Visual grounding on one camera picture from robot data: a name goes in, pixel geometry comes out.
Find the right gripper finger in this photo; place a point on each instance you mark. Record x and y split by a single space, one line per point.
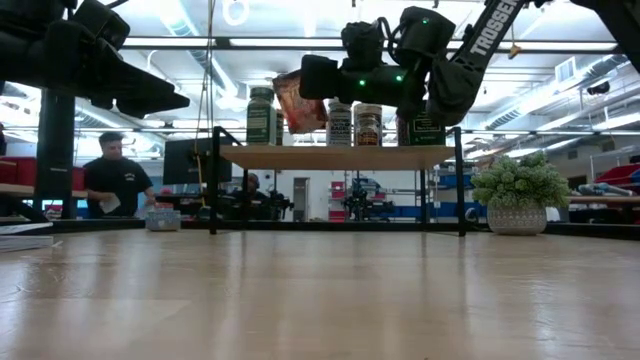
317 77

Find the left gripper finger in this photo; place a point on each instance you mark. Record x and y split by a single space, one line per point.
150 105
140 77

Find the gold lid spice jar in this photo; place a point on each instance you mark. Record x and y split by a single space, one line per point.
375 109

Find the orange taco mix packet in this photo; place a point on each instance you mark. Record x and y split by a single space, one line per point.
300 107

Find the white lid seasoning jar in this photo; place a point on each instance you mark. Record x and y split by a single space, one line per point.
339 125

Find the green black pepper tin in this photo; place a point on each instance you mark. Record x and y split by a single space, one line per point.
425 132

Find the green lid oregano glass jar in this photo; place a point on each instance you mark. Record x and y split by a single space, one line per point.
261 120

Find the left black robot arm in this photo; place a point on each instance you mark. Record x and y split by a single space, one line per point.
55 150

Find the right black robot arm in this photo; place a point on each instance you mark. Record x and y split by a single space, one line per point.
465 55

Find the wooden shelf black metal legs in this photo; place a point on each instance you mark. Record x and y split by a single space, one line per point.
340 157

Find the black computer monitor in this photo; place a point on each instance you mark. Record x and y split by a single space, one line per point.
185 160

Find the person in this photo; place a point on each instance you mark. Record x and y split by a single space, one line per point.
252 187
117 180

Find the white paper sheet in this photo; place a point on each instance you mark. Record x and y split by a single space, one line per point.
110 204

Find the blue patterned candle tin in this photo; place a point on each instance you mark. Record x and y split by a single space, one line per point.
163 220

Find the red storage bin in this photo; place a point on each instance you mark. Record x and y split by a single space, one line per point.
15 172
620 175

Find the yellow hanging tag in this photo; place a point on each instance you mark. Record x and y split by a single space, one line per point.
514 50

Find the potted green succulent plant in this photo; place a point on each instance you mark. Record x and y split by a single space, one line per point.
520 190

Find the wooden workbench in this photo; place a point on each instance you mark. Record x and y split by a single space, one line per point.
605 200

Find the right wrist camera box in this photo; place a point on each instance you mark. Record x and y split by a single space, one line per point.
362 45

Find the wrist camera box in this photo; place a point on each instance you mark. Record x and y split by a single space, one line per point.
362 45
102 22

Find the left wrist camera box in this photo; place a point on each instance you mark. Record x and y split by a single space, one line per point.
102 22

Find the black dome security camera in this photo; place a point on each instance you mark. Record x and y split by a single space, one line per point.
598 88

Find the black aluminium frame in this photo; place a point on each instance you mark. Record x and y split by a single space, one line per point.
590 231

